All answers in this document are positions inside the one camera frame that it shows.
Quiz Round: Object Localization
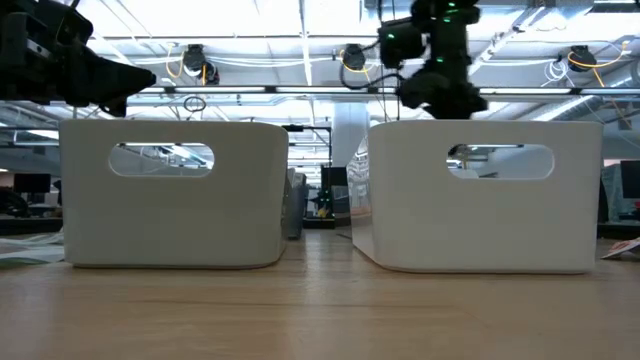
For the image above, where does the black ceiling cable reel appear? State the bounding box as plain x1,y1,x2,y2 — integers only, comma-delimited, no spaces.
568,44,594,72
342,43,368,71
181,43,221,86

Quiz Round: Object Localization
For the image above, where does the brown translucent plastic bin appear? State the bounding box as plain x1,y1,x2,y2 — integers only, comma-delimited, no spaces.
283,168,308,240

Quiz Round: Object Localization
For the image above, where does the long ceiling light rail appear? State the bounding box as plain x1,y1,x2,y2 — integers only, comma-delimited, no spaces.
124,84,640,97

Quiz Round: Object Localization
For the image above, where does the grey plastic bin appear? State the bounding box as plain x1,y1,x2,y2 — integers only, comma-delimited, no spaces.
58,118,290,270

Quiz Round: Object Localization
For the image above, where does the black monitor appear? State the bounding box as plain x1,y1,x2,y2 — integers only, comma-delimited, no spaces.
619,159,640,200
13,172,53,195

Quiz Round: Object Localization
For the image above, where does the red-white ointment packet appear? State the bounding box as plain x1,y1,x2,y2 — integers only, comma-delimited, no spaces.
601,237,640,261

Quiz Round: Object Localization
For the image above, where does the white plastic bin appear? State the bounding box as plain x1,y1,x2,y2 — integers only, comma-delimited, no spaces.
349,119,605,275

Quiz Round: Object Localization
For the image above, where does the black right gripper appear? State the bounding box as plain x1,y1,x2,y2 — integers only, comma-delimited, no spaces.
399,69,489,157

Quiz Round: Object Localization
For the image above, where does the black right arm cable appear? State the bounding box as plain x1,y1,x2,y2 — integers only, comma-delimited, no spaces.
339,42,401,92

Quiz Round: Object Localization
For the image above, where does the green-striped bandage wrapper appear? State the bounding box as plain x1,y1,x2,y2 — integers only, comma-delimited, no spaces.
0,255,36,269

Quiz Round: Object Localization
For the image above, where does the white bandage wrapper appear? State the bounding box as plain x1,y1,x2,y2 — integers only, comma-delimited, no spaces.
0,243,66,265
0,230,64,245

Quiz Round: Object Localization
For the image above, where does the white building column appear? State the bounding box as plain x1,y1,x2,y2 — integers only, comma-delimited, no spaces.
331,102,371,169

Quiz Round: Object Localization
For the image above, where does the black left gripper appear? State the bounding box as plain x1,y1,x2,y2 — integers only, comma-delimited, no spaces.
0,0,158,119

